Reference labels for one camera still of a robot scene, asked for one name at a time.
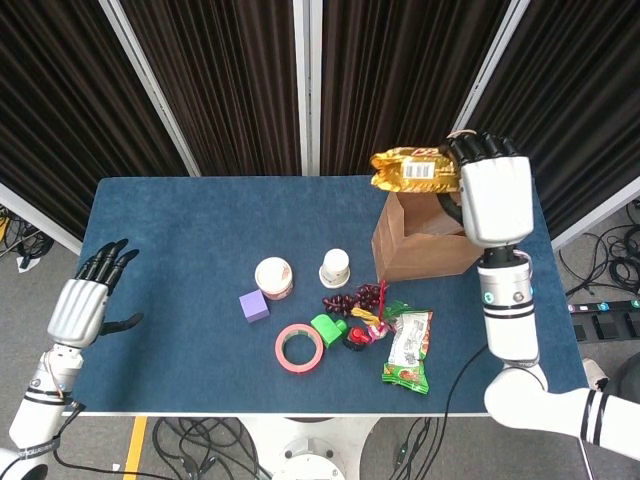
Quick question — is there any blue felt table cover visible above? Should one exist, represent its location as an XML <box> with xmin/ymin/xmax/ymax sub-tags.
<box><xmin>51</xmin><ymin>174</ymin><xmax>596</xmax><ymax>415</ymax></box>

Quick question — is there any black trouser leg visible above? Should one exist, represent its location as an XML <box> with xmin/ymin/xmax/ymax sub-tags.
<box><xmin>607</xmin><ymin>357</ymin><xmax>640</xmax><ymax>401</ymax></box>

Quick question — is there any red tape roll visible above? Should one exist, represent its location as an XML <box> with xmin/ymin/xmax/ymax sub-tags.
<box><xmin>274</xmin><ymin>323</ymin><xmax>326</xmax><ymax>375</ymax></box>

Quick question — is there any gold snack package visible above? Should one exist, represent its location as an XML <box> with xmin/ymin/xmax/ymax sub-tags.
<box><xmin>369</xmin><ymin>145</ymin><xmax>464</xmax><ymax>195</ymax></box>

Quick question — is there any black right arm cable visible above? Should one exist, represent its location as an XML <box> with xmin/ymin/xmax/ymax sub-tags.
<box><xmin>442</xmin><ymin>344</ymin><xmax>489</xmax><ymax>417</ymax></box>

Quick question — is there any brown paper bag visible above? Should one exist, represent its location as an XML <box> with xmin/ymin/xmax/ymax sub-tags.
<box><xmin>371</xmin><ymin>128</ymin><xmax>486</xmax><ymax>282</ymax></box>

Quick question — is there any white partition frame rail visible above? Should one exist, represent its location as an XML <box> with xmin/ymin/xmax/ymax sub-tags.
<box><xmin>549</xmin><ymin>175</ymin><xmax>640</xmax><ymax>252</ymax></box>
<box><xmin>0</xmin><ymin>180</ymin><xmax>84</xmax><ymax>256</ymax></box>

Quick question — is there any white paper cup stack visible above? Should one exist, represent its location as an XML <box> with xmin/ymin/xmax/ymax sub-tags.
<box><xmin>318</xmin><ymin>248</ymin><xmax>351</xmax><ymax>290</ymax></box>

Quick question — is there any purple grape bunch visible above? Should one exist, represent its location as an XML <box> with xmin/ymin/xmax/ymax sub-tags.
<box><xmin>322</xmin><ymin>283</ymin><xmax>384</xmax><ymax>317</ymax></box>

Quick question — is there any clear jar of rubber bands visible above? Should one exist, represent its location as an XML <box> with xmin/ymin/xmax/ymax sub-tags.
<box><xmin>253</xmin><ymin>256</ymin><xmax>295</xmax><ymax>302</ymax></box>

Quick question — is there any green plastic block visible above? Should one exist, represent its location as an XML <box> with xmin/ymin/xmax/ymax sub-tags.
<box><xmin>309</xmin><ymin>313</ymin><xmax>349</xmax><ymax>350</ymax></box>

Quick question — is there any white partition frame post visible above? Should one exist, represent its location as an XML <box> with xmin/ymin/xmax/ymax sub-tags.
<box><xmin>98</xmin><ymin>0</ymin><xmax>202</xmax><ymax>177</ymax></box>
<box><xmin>433</xmin><ymin>0</ymin><xmax>532</xmax><ymax>174</ymax></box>
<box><xmin>292</xmin><ymin>0</ymin><xmax>324</xmax><ymax>176</ymax></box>

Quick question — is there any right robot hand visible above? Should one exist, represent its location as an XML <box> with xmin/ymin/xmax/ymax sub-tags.
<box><xmin>437</xmin><ymin>130</ymin><xmax>532</xmax><ymax>247</ymax></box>

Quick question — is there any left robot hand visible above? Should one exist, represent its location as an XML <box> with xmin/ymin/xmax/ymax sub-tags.
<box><xmin>47</xmin><ymin>238</ymin><xmax>145</xmax><ymax>350</ymax></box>

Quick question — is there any purple cube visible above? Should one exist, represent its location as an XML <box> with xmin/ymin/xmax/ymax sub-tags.
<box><xmin>238</xmin><ymin>289</ymin><xmax>271</xmax><ymax>325</ymax></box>

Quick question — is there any black foot pedal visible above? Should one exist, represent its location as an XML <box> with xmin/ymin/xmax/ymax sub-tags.
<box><xmin>573</xmin><ymin>312</ymin><xmax>640</xmax><ymax>342</ymax></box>

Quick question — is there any dark pleated curtain panel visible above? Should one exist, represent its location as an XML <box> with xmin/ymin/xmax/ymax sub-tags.
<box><xmin>319</xmin><ymin>0</ymin><xmax>511</xmax><ymax>176</ymax></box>
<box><xmin>444</xmin><ymin>0</ymin><xmax>640</xmax><ymax>236</ymax></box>
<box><xmin>119</xmin><ymin>0</ymin><xmax>303</xmax><ymax>176</ymax></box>
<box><xmin>0</xmin><ymin>0</ymin><xmax>189</xmax><ymax>241</ymax></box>

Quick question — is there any green snack packet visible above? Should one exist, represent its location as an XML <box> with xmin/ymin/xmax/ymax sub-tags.
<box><xmin>382</xmin><ymin>309</ymin><xmax>435</xmax><ymax>396</ymax></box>

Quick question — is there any black floor cable bundle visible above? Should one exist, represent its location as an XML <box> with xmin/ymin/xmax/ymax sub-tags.
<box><xmin>0</xmin><ymin>204</ymin><xmax>54</xmax><ymax>261</ymax></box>
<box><xmin>149</xmin><ymin>415</ymin><xmax>279</xmax><ymax>480</ymax></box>
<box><xmin>559</xmin><ymin>199</ymin><xmax>640</xmax><ymax>296</ymax></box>
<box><xmin>387</xmin><ymin>417</ymin><xmax>441</xmax><ymax>480</ymax></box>

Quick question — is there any yellow floor tape strip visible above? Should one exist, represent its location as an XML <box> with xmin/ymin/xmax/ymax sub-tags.
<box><xmin>122</xmin><ymin>415</ymin><xmax>150</xmax><ymax>480</ymax></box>

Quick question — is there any white sneaker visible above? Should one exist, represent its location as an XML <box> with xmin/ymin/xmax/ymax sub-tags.
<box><xmin>582</xmin><ymin>357</ymin><xmax>610</xmax><ymax>391</ymax></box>

